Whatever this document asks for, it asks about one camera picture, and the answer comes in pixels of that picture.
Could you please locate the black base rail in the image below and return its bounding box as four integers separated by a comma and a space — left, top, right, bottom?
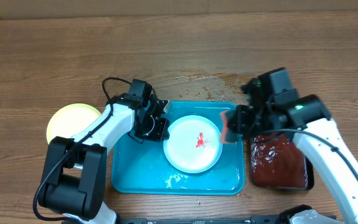
61, 214, 338, 224

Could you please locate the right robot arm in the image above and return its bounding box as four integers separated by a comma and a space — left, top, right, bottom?
229, 78, 358, 223

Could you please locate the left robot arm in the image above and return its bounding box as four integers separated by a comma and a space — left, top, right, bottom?
32, 93, 170, 223

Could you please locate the yellow-green plate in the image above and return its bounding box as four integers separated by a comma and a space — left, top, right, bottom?
46, 103, 101, 144

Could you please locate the light blue plate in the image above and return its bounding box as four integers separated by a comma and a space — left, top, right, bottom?
163, 115, 223, 174

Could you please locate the black tray with dark water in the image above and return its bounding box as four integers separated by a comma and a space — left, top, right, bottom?
250, 133, 314, 190

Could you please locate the red and black sponge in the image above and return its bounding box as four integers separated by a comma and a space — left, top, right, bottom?
219, 110, 242, 144

